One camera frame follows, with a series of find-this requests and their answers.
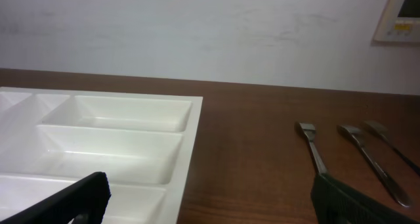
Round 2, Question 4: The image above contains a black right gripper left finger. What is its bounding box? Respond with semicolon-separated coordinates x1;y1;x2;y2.
2;171;111;224

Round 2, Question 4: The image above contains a white cutlery tray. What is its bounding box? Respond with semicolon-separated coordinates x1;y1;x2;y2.
1;87;203;224

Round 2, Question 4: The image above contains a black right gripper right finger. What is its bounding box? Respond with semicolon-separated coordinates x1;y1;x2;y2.
310;173;417;224

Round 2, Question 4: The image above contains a beige wall control panel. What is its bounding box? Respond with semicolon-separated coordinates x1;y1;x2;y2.
373;0;419;44

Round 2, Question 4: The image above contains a black-handled steel fork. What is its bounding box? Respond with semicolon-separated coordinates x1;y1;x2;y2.
363;120;419;175

